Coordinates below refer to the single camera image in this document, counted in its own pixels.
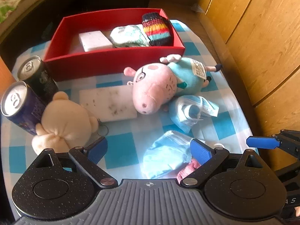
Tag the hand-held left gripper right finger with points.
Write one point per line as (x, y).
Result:
(200, 151)

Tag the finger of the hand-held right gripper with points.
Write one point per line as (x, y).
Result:
(262, 142)

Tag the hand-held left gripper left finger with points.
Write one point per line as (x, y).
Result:
(97, 148)

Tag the pink knitted cloth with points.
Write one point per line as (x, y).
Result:
(187, 172)

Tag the puffed blue face mask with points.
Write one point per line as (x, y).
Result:
(164, 154)

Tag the cream bear plush toy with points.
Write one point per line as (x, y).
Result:
(63, 121)

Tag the stained white sponge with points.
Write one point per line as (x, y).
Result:
(110, 100)

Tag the pink pig plush toy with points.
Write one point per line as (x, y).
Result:
(152, 86)

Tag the red cardboard box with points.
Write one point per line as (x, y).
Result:
(93, 63)

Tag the pale green socks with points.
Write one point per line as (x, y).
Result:
(129, 36)

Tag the striped knitted sock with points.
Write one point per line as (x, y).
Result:
(155, 29)

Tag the person's right hand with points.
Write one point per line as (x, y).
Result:
(297, 211)

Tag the blue white checked cloth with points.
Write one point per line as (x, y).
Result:
(126, 143)

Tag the blue drink can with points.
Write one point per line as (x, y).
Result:
(25, 107)

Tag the black drink can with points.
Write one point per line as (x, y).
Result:
(39, 75)

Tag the yellow wooden wardrobe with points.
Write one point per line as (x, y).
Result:
(257, 39)

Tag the crumpled plastic scrap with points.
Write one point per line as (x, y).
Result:
(196, 7)

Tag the dark wooden bed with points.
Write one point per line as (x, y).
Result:
(46, 9)

